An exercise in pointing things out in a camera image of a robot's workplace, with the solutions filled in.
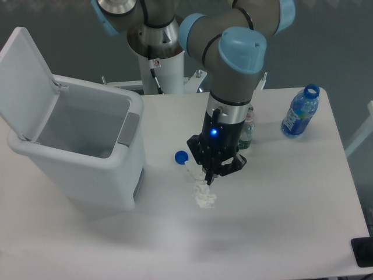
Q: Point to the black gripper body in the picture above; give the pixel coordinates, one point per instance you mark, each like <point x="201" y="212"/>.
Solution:
<point x="221" y="140"/>

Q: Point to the white paper ball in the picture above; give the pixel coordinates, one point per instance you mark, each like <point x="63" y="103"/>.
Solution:
<point x="203" y="197"/>

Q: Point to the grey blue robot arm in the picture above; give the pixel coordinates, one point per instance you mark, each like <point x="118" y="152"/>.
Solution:
<point x="231" y="47"/>

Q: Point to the white trash bin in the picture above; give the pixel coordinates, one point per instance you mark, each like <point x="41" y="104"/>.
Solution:
<point x="91" y="146"/>

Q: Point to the white trash bin lid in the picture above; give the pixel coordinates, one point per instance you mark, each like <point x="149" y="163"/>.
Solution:
<point x="29" y="91"/>

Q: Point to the blue bottle cap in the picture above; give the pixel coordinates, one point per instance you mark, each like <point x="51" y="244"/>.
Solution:
<point x="181" y="157"/>

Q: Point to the clear green plastic bottle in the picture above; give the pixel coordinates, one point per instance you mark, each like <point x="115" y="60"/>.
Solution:
<point x="247" y="130"/>

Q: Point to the blue plastic water bottle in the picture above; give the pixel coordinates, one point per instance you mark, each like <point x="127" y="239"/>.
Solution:
<point x="302" y="108"/>

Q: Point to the white chair part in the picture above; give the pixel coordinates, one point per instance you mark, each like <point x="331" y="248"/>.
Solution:
<point x="361" y="134"/>

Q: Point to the black device at edge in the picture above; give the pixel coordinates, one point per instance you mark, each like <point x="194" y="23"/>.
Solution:
<point x="362" y="249"/>

